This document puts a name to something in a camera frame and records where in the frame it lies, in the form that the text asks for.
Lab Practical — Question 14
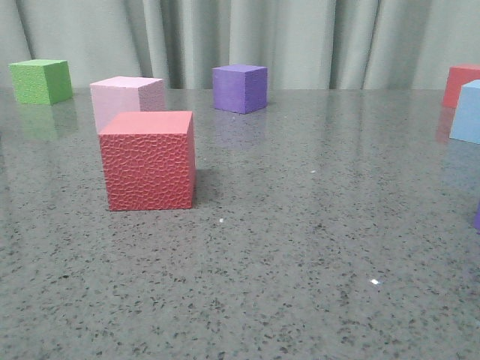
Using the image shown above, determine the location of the red foam cube far right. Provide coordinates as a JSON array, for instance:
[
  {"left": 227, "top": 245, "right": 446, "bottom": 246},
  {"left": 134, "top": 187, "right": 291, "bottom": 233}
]
[{"left": 442, "top": 64, "right": 480, "bottom": 108}]

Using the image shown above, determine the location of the purple foam cube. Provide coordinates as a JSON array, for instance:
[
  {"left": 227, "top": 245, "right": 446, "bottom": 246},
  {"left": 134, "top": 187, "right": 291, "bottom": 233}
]
[{"left": 212, "top": 64, "right": 268, "bottom": 114}]

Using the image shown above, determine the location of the light blue foam cube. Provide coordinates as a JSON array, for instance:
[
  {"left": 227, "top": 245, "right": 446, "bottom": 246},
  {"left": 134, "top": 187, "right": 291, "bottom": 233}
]
[{"left": 449, "top": 79, "right": 480, "bottom": 144}]

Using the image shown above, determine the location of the pink foam cube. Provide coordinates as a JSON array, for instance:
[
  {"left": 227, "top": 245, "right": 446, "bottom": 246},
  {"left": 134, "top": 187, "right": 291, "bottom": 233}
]
[{"left": 89, "top": 76, "right": 166, "bottom": 133}]

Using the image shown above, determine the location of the purple cube at right edge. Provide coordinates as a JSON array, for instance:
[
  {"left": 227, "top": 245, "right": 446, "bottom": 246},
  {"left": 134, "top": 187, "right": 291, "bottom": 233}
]
[{"left": 473, "top": 203, "right": 480, "bottom": 230}]

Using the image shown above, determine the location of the grey-green curtain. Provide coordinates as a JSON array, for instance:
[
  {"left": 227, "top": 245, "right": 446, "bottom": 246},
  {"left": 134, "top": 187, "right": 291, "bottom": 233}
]
[{"left": 1, "top": 1, "right": 479, "bottom": 89}]

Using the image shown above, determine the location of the green foam cube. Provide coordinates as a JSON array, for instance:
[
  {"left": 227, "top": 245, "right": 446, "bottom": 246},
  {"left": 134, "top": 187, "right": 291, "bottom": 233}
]
[{"left": 8, "top": 59, "right": 73, "bottom": 105}]

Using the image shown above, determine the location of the red textured foam cube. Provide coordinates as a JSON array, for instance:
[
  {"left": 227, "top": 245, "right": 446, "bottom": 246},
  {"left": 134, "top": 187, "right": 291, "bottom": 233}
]
[{"left": 98, "top": 111, "right": 196, "bottom": 211}]

